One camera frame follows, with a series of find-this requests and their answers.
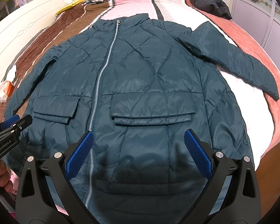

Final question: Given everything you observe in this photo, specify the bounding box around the teal quilted puffer jacket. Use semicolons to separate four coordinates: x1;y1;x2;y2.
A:
4;14;279;223

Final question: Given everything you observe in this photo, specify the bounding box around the person's left hand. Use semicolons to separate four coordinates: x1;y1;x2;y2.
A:
0;160;13;193

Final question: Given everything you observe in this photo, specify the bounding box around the orange white plastic bag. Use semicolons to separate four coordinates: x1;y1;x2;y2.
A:
0;80;14;103

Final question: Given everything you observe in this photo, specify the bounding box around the brown pink striped quilt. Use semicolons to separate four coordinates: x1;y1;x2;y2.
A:
0;0;280;169

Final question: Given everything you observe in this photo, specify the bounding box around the white bed headboard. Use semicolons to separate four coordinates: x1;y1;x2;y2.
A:
0;0;65;83

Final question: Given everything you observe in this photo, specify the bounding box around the yellow cloth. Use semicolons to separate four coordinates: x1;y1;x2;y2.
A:
55;0;84;16

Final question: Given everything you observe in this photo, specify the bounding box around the lilac wardrobe with ornament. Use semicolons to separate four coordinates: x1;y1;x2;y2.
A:
232;0;280;64

